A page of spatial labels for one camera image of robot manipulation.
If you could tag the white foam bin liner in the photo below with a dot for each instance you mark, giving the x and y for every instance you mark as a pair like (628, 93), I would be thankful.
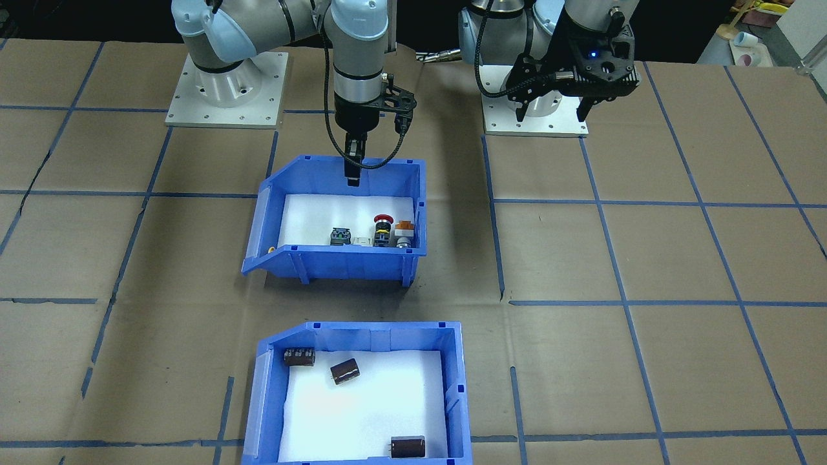
(368, 413)

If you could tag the orange topped white switch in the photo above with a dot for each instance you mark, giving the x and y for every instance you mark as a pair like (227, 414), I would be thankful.
(404, 231)

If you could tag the pile of electronic parts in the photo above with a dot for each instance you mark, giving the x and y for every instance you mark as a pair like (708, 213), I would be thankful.
(316, 219)

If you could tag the white panel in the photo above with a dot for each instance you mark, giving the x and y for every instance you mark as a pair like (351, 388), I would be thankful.
(804, 32)

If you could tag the red emergency stop button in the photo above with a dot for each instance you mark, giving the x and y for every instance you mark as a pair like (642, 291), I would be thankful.
(382, 231)

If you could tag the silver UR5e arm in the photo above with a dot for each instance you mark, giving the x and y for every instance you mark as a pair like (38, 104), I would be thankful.
(349, 39)
(504, 32)

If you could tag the white blue cup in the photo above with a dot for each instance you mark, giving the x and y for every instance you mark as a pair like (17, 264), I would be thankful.
(744, 40)

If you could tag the wooden stand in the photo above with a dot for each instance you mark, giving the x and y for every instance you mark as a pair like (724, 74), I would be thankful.
(743, 16)

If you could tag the black green contact block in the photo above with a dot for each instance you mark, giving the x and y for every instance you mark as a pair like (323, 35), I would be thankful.
(340, 236)

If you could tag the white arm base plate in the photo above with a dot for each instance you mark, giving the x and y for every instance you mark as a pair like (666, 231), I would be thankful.
(504, 123)
(194, 113)

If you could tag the silver metal frame bar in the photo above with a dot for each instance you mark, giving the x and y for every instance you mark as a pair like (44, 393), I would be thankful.
(442, 57)

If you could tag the dark brown cylindrical battery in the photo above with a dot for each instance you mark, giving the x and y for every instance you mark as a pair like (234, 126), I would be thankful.
(408, 447)
(344, 371)
(300, 356)

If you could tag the pink cup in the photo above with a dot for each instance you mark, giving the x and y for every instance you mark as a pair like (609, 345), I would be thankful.
(749, 60)

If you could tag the blue plastic button bin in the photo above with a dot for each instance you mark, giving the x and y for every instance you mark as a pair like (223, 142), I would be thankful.
(349, 265)

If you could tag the yellow object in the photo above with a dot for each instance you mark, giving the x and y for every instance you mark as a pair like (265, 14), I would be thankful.
(772, 8)

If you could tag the aluminium profile rail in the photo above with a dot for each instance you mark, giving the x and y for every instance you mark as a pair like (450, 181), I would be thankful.
(813, 68)

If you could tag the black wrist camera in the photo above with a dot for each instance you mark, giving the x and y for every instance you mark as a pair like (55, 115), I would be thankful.
(408, 102)
(614, 77)

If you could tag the blue plastic battery bin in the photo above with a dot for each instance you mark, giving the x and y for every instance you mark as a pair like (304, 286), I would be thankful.
(362, 336)

